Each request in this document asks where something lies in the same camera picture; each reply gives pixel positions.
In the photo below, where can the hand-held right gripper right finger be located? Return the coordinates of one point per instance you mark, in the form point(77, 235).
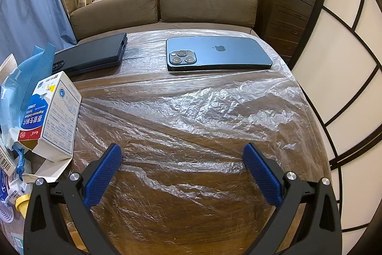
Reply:
point(262, 174)

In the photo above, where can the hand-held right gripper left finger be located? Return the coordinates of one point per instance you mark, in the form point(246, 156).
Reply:
point(103, 174)

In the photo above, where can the yellow cup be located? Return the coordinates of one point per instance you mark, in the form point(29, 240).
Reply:
point(21, 203)

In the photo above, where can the white and blue medicine box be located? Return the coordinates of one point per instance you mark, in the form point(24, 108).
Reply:
point(59, 117)

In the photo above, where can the white ribbed object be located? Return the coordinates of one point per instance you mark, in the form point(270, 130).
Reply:
point(6, 211)

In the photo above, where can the black phone case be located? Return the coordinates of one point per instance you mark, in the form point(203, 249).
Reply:
point(95, 52)

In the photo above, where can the blue smartphone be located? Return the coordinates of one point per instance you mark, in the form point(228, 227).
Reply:
point(223, 54)

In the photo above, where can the black framed white screen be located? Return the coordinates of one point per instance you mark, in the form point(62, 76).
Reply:
point(343, 63)

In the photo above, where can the brown sofa seat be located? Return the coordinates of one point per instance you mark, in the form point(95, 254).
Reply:
point(209, 27)

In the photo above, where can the brown sofa cushion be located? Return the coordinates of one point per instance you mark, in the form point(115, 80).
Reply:
point(209, 5)
point(113, 13)

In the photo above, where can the dark wooden cabinet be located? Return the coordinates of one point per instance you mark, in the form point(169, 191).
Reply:
point(286, 4)

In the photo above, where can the blue curtain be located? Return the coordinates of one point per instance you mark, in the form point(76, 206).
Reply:
point(29, 13)

